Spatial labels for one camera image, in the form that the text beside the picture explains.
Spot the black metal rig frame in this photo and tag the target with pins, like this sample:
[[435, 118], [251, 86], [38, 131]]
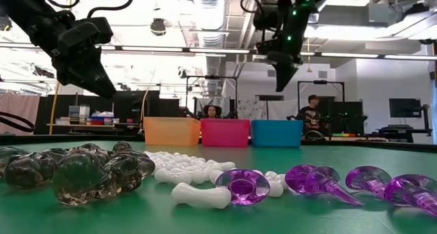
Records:
[[321, 82], [211, 77]]

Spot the round black ceiling device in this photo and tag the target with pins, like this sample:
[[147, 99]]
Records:
[[158, 27]]

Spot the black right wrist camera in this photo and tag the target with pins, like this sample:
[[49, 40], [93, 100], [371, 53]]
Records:
[[268, 17]]

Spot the black screen on stand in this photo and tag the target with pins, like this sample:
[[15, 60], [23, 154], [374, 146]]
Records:
[[271, 98]]

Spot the black office desk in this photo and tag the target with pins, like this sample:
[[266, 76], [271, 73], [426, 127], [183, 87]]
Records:
[[399, 131]]

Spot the black partition wall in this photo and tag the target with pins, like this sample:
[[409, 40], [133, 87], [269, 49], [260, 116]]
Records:
[[136, 106]]

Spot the blue and red box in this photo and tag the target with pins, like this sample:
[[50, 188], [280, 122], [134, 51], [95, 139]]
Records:
[[99, 120]]

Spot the long ceiling light rail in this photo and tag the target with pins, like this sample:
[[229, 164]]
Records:
[[205, 50]]

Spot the black table frame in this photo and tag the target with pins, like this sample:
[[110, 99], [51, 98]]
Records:
[[44, 139]]

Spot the pink curtain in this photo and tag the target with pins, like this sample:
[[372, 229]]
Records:
[[20, 106]]

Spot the orange plastic bin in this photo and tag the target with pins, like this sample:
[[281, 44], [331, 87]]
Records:
[[170, 131]]

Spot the blue plastic bin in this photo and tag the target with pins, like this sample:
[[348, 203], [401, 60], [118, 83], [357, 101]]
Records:
[[276, 134]]

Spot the grey cloth on frame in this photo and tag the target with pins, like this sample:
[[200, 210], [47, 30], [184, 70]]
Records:
[[218, 101]]

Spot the silver ceiling air duct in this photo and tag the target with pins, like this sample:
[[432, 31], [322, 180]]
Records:
[[329, 0], [209, 19]]

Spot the black computer monitor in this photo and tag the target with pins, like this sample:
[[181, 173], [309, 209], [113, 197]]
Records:
[[404, 107]]

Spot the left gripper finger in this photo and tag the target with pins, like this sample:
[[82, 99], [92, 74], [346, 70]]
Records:
[[76, 80], [100, 84]]

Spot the black monitor stand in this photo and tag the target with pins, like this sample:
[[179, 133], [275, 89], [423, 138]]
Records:
[[426, 118]]

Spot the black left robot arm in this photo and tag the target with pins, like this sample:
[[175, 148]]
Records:
[[24, 12]]

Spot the person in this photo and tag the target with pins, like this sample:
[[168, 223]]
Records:
[[212, 112], [310, 116]]

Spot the green table mat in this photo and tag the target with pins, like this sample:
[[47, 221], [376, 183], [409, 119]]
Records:
[[341, 223]]

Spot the clear plastic storage box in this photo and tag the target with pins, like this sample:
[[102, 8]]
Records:
[[79, 112]]

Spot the pink plastic bin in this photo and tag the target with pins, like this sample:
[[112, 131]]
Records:
[[225, 133]]

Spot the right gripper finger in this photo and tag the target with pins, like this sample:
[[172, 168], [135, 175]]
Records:
[[283, 75]]

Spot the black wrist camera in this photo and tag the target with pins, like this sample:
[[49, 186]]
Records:
[[87, 31], [268, 17]]

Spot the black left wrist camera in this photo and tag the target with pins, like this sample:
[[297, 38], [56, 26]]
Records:
[[87, 31]]

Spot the wooden shelf board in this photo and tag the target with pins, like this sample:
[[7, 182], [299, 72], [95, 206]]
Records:
[[58, 125]]

